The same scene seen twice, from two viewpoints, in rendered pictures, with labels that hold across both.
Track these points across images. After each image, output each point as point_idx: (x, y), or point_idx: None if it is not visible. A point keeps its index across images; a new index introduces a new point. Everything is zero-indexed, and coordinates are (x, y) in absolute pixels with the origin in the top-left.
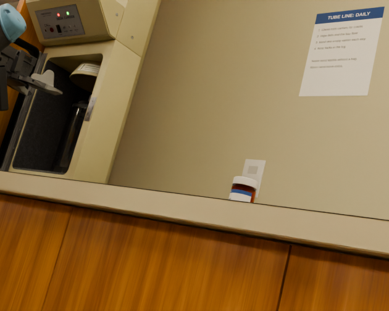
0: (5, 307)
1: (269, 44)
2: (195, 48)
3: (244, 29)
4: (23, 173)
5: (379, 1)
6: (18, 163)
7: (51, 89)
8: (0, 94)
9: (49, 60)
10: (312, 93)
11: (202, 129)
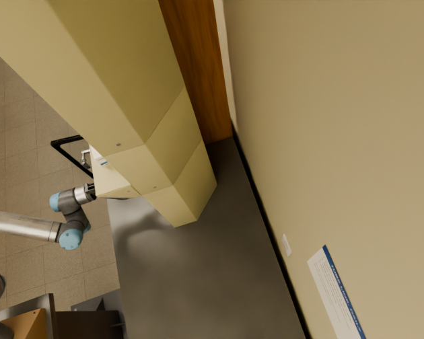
0: None
1: (294, 194)
2: (254, 98)
3: (280, 146)
4: (121, 296)
5: None
6: None
7: (132, 198)
8: (112, 198)
9: None
10: (313, 276)
11: (266, 175)
